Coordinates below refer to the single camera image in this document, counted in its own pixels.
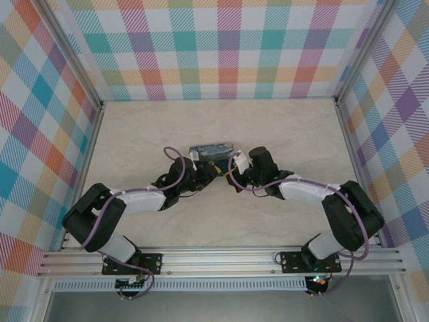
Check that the starry night tin box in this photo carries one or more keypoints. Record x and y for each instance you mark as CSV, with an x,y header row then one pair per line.
x,y
214,152

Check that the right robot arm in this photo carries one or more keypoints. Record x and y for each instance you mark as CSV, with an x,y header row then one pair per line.
x,y
301,194

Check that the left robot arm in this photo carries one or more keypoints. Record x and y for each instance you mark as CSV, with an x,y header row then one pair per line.
x,y
140,201

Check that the grey metal shelf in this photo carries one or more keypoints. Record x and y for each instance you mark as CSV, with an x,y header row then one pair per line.
x,y
214,307

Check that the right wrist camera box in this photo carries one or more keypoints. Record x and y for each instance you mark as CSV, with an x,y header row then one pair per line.
x,y
240,161

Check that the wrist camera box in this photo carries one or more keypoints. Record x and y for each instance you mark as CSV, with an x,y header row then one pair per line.
x,y
240,161
193,156

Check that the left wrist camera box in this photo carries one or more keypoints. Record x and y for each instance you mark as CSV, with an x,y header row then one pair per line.
x,y
193,156

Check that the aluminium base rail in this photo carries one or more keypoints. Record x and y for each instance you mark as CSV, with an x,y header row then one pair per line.
x,y
218,260

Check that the aluminium side rail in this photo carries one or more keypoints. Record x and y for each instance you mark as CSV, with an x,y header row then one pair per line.
x,y
92,144
350,144

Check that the aluminium frame post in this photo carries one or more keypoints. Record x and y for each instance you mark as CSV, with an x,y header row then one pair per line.
x,y
362,50
67,50

